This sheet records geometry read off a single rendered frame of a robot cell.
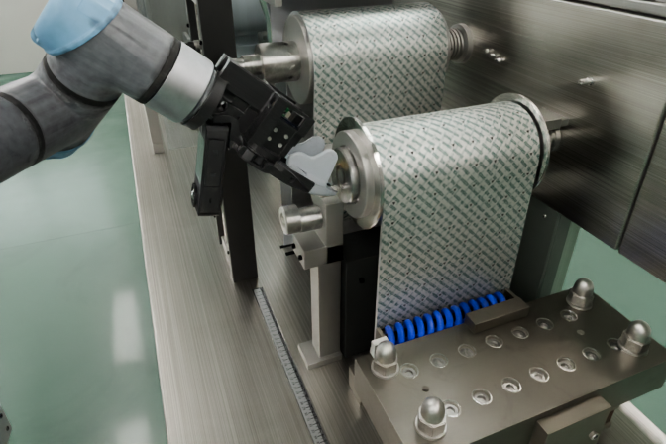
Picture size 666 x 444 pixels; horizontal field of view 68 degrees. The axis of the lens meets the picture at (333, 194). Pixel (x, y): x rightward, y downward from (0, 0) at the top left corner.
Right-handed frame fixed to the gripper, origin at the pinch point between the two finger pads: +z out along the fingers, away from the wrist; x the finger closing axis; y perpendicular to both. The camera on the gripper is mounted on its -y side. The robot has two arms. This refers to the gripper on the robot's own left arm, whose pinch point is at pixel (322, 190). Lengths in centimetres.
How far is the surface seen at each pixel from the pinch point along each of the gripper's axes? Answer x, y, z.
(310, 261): 0.7, -9.8, 6.1
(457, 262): -6.4, 2.3, 21.5
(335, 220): 0.7, -2.9, 5.1
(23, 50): 549, -151, -38
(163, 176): 79, -37, 7
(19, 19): 549, -125, -54
